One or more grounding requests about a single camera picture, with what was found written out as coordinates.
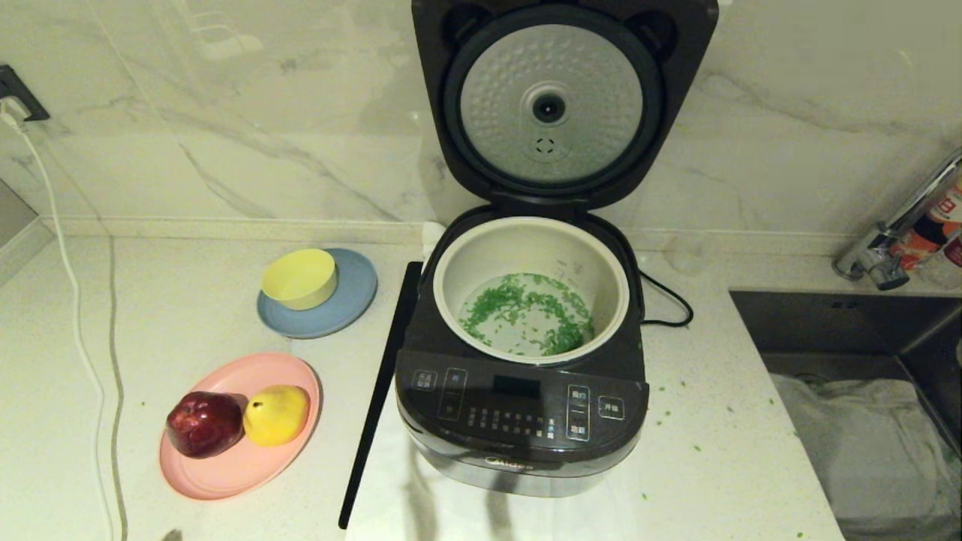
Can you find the red white label bottle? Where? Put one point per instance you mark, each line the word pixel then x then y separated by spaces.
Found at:
pixel 939 218

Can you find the white cloth in sink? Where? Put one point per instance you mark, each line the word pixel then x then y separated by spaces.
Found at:
pixel 864 451

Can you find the chrome faucet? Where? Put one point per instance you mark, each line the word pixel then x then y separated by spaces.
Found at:
pixel 875 263

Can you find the green chopped vegetables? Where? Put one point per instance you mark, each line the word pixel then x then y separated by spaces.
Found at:
pixel 556 338

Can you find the black rice cooker body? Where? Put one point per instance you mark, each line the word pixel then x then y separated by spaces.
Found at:
pixel 526 428

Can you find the red apple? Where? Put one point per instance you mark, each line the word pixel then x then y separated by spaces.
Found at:
pixel 203 424

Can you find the black tray edge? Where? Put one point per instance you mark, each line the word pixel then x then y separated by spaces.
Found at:
pixel 376 413

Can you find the yellow bowl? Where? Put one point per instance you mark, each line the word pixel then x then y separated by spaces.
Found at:
pixel 301 279

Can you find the white inner pot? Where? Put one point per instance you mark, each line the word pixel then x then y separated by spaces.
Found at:
pixel 526 248

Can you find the black wall socket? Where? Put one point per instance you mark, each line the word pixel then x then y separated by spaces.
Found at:
pixel 19 94

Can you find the blue plate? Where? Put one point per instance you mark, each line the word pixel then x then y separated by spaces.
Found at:
pixel 346 308

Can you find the yellow pear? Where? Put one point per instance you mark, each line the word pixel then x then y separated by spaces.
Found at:
pixel 275 415

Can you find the stainless steel sink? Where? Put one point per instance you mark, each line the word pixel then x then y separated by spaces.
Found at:
pixel 827 330

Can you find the black rice cooker lid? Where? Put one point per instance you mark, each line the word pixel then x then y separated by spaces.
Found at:
pixel 549 75

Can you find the pink plate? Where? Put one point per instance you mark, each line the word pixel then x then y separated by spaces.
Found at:
pixel 225 473

